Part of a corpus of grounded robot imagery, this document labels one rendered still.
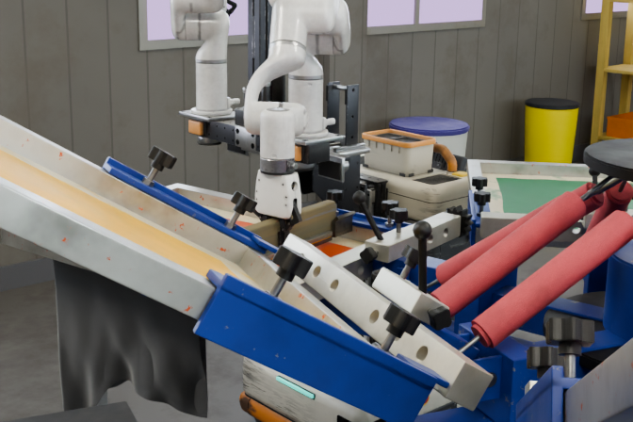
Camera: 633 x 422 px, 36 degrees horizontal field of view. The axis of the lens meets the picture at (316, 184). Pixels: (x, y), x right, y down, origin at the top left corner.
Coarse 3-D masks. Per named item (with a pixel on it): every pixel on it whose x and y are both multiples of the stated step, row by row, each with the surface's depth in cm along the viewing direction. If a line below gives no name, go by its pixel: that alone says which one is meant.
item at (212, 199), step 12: (180, 192) 270; (192, 192) 267; (204, 192) 266; (216, 192) 266; (204, 204) 265; (216, 204) 263; (228, 204) 260; (252, 216) 256; (360, 228) 235; (12, 240) 228; (24, 240) 225; (360, 240) 236; (36, 252) 224; (48, 252) 221; (72, 264) 216
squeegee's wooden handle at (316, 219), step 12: (312, 204) 228; (324, 204) 228; (300, 216) 221; (312, 216) 225; (324, 216) 228; (252, 228) 209; (264, 228) 211; (276, 228) 215; (300, 228) 222; (312, 228) 225; (324, 228) 229; (276, 240) 215
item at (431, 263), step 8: (376, 264) 199; (384, 264) 198; (392, 264) 196; (400, 264) 195; (432, 264) 193; (416, 272) 193; (432, 272) 191; (416, 280) 194; (432, 280) 191; (432, 288) 192
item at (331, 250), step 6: (240, 222) 250; (246, 222) 250; (318, 246) 232; (324, 246) 232; (330, 246) 232; (336, 246) 232; (342, 246) 232; (324, 252) 227; (330, 252) 227; (336, 252) 227; (342, 252) 227
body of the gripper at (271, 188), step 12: (264, 180) 214; (276, 180) 212; (288, 180) 211; (264, 192) 214; (276, 192) 212; (288, 192) 211; (264, 204) 215; (276, 204) 213; (288, 204) 211; (300, 204) 215; (276, 216) 214; (288, 216) 212
